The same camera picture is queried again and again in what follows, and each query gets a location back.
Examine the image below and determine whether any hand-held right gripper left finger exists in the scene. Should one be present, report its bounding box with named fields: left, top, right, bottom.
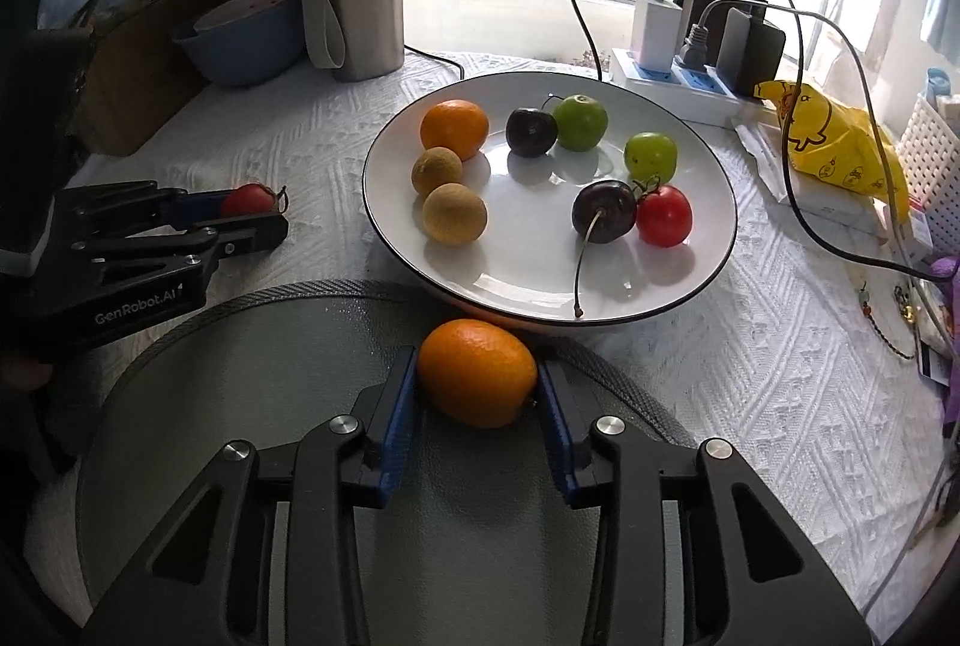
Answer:
left=79, top=346, right=419, bottom=646

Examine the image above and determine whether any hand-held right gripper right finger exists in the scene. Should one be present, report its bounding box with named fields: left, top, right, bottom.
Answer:
left=536, top=357, right=875, bottom=646

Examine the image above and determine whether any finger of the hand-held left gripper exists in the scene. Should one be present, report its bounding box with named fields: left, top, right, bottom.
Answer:
left=64, top=181, right=235, bottom=236
left=73, top=211, right=290, bottom=270

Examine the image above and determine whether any red cherry tomato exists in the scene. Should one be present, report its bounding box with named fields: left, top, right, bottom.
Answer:
left=634, top=177, right=694, bottom=249
left=220, top=183, right=290, bottom=218

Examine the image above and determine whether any large orange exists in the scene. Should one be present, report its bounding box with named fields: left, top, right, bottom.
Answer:
left=417, top=318, right=539, bottom=429

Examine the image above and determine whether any white plate with black rim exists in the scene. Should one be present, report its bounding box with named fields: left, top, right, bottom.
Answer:
left=362, top=70, right=738, bottom=338

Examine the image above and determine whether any brown longan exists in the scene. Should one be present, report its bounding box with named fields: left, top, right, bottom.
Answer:
left=421, top=182, right=489, bottom=247
left=411, top=146, right=464, bottom=198

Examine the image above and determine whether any dark cherry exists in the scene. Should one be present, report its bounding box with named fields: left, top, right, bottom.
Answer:
left=571, top=179, right=638, bottom=319
left=505, top=92, right=571, bottom=158

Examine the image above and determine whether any small orange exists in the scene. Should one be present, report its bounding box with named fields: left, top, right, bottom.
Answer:
left=419, top=98, right=490, bottom=162

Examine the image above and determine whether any green jujube with brown spot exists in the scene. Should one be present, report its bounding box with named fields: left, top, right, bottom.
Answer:
left=624, top=131, right=678, bottom=184

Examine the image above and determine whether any cardboard box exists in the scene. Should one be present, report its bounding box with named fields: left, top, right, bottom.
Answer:
left=71, top=0, right=241, bottom=159

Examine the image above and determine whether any round glass turntable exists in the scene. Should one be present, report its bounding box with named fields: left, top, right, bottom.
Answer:
left=75, top=278, right=698, bottom=646

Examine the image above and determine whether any blue bowl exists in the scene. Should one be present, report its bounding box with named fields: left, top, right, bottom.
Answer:
left=172, top=0, right=308, bottom=88

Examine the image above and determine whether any white flat packet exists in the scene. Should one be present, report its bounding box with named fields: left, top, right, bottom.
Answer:
left=731, top=106, right=912, bottom=238

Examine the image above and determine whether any white power strip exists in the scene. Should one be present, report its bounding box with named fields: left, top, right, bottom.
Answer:
left=609, top=47, right=766, bottom=129

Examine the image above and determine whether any small dark card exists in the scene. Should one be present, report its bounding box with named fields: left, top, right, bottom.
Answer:
left=916, top=346, right=952, bottom=386

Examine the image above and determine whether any yellow printed bag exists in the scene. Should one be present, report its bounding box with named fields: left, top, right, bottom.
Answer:
left=754, top=79, right=912, bottom=204

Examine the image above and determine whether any black plug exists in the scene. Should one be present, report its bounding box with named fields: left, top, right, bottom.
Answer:
left=681, top=23, right=713, bottom=69

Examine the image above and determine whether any black power adapter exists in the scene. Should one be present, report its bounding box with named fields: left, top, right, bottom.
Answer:
left=716, top=7, right=787, bottom=95

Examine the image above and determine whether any white perforated basket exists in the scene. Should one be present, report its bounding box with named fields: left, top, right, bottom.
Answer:
left=896, top=94, right=960, bottom=242

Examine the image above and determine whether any black adapter cable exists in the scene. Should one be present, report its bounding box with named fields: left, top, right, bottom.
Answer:
left=756, top=0, right=942, bottom=283

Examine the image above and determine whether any beaded string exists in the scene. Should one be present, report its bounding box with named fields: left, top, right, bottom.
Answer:
left=855, top=282, right=920, bottom=362

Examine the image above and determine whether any white charger with cable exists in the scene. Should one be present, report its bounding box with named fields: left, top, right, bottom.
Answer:
left=568, top=0, right=665, bottom=84

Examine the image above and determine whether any grey cable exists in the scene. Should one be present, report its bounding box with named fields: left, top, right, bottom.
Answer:
left=701, top=0, right=950, bottom=617

